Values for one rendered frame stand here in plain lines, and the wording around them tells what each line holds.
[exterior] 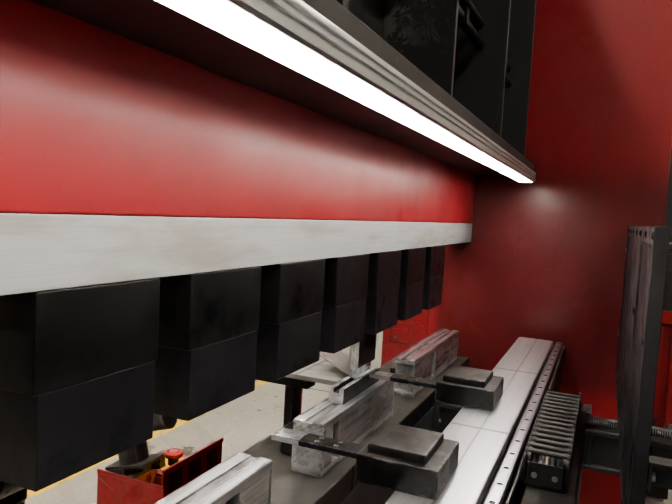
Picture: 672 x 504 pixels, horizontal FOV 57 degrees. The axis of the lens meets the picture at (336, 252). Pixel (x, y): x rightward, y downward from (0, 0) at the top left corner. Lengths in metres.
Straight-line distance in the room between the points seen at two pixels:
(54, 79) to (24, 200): 0.10
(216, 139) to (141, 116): 0.12
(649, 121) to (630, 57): 0.20
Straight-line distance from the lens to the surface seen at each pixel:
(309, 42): 0.47
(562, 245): 2.06
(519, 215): 2.07
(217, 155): 0.72
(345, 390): 1.21
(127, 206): 0.61
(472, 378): 1.22
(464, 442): 1.04
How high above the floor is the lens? 1.34
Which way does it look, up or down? 4 degrees down
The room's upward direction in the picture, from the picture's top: 3 degrees clockwise
